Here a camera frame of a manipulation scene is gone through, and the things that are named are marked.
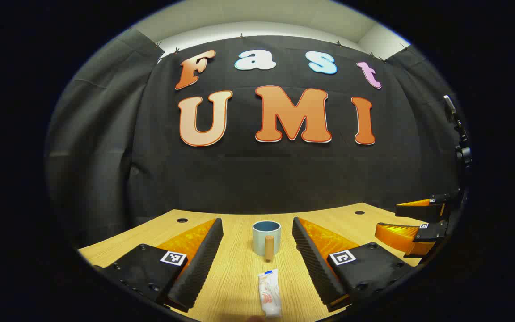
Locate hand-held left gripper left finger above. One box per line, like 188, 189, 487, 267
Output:
94, 218, 224, 313

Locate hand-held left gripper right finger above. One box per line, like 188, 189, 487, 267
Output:
292, 217, 414, 313

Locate white toothpaste tube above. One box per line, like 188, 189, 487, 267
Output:
257, 269, 283, 318

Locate pale blue cup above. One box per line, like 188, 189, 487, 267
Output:
252, 220, 282, 261

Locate wooden desktop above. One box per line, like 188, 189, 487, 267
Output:
78, 202, 432, 322

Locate black backdrop cloth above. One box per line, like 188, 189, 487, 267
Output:
45, 28, 468, 249

